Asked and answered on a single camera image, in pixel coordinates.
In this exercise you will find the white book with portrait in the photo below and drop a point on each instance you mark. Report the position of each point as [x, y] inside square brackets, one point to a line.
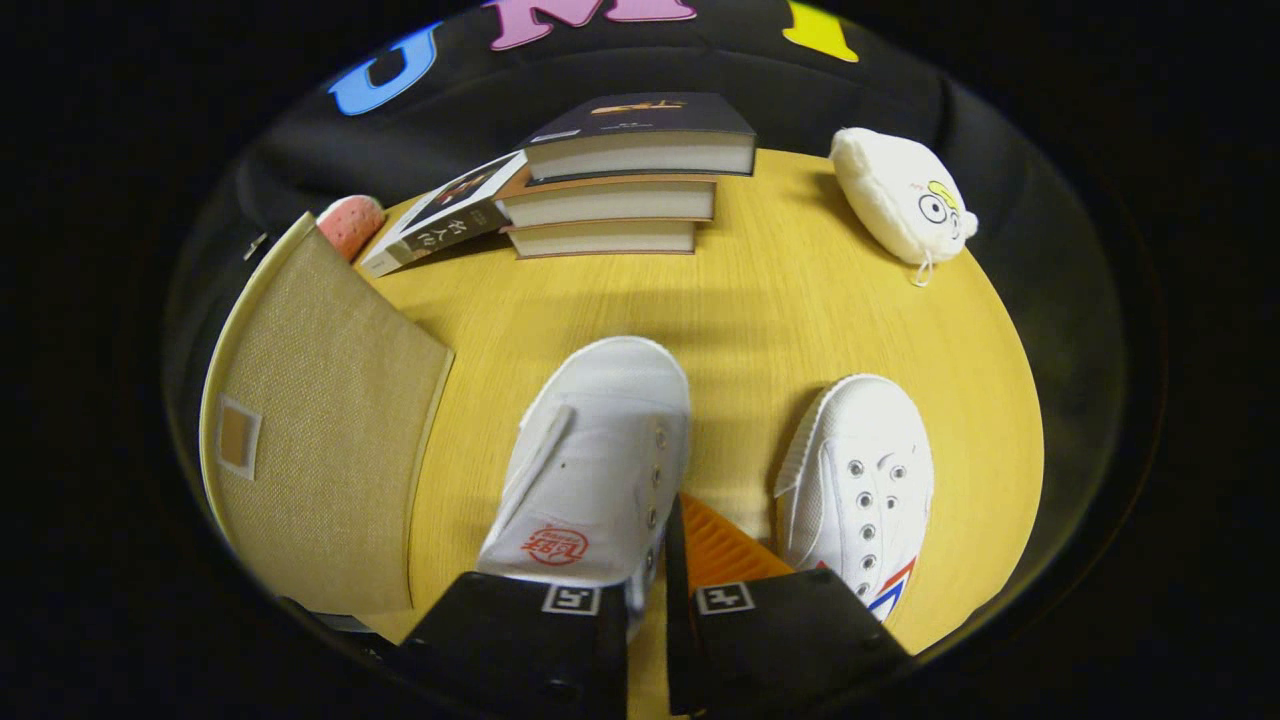
[440, 225]

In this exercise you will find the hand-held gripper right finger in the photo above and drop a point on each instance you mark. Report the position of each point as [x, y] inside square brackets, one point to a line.
[780, 640]

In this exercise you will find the white shoe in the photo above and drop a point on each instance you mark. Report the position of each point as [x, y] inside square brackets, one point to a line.
[860, 470]
[600, 450]

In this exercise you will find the black cover book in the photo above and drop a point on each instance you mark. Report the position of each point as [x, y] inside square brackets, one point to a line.
[640, 115]

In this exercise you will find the beige fabric storage box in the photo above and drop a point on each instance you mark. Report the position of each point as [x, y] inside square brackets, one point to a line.
[320, 420]

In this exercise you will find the watermelon slice toy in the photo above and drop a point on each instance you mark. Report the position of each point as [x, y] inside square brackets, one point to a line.
[350, 225]

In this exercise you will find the thin brown cover book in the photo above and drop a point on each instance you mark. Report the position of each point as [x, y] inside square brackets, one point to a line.
[600, 238]

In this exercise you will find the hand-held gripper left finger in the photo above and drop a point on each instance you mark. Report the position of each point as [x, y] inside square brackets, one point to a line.
[520, 640]

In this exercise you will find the white plush toy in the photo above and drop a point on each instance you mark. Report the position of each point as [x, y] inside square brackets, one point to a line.
[890, 190]

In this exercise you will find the silver clip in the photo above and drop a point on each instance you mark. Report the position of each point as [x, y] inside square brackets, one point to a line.
[256, 246]

